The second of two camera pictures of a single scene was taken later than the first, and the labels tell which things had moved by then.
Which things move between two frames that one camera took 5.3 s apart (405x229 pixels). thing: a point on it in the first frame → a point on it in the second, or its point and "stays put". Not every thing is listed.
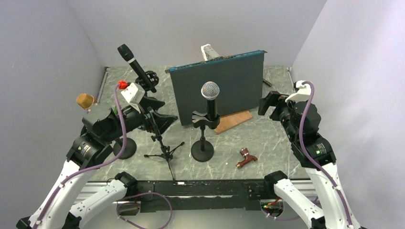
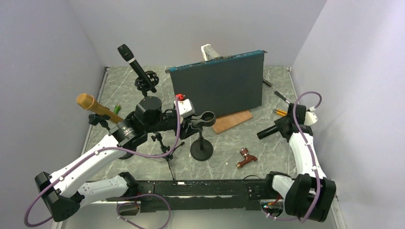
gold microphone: (85, 100) stays put
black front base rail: (203, 195) stays put
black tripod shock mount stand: (167, 153) stays put
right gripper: (281, 98) → (279, 123)
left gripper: (162, 121) → (188, 129)
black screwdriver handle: (267, 83) stays put
